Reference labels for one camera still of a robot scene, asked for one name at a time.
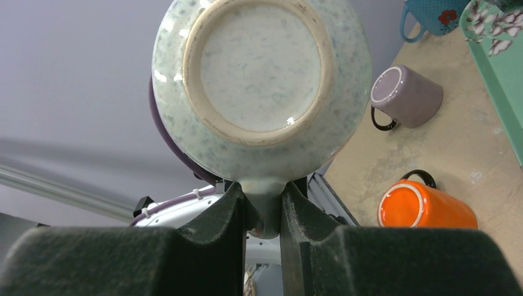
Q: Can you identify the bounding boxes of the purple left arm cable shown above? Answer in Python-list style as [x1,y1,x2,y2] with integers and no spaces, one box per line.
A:
[130,77,223,228]

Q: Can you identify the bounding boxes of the lilac mug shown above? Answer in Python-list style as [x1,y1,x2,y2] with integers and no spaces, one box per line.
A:
[370,65,444,131]

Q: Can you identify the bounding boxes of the blue mug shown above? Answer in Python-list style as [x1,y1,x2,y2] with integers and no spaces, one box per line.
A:
[400,0,470,43]

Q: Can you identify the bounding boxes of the green floral tray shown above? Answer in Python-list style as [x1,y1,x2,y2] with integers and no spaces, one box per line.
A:
[459,1,522,166]

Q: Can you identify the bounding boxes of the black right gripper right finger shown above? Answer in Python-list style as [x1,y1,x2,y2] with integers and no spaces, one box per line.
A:
[280,183,522,295]

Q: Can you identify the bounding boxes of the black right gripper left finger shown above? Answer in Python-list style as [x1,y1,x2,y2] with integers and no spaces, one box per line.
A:
[1,183,245,295]

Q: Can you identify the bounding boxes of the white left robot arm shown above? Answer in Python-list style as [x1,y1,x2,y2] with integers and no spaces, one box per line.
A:
[131,186,281,265]

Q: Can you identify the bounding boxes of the orange mug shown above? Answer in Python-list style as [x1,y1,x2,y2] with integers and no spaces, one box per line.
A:
[377,169,478,229]

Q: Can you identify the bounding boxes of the white speckled mug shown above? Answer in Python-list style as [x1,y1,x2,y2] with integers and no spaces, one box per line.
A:
[152,1,372,239]

